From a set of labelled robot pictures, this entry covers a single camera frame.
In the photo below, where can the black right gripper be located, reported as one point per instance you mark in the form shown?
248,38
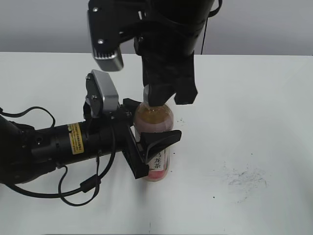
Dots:
167,64

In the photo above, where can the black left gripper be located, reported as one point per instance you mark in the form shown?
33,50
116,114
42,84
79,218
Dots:
109,136

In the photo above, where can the peach oolong tea bottle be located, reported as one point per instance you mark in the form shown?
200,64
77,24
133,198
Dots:
154,120

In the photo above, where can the white bottle cap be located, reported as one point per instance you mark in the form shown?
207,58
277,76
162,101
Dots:
146,94

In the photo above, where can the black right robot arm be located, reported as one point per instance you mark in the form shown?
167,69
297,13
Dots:
180,14

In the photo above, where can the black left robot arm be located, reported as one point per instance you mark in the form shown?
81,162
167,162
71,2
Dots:
27,153

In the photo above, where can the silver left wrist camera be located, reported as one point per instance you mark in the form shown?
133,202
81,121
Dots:
102,98

